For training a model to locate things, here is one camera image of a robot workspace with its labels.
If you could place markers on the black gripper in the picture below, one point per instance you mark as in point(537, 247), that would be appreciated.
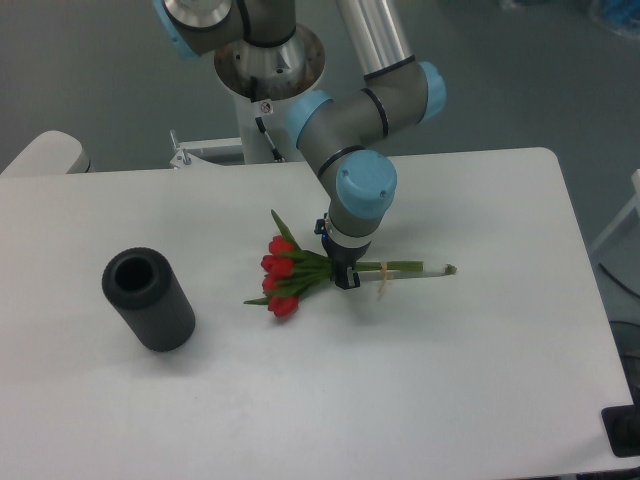
point(343, 251)

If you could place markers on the red tulip bouquet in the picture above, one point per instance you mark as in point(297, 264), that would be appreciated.
point(291, 273)

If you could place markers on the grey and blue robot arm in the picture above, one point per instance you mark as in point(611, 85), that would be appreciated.
point(334, 137)

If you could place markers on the black ribbed cylinder vase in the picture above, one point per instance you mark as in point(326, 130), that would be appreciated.
point(141, 286)

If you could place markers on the black device at table edge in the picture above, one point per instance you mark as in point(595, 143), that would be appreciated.
point(622, 428)

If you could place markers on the white chair back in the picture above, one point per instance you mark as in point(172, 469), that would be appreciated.
point(51, 153)

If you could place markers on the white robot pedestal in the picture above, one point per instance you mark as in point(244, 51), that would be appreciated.
point(263, 83)

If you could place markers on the white frame at right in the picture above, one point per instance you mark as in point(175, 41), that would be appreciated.
point(623, 222)

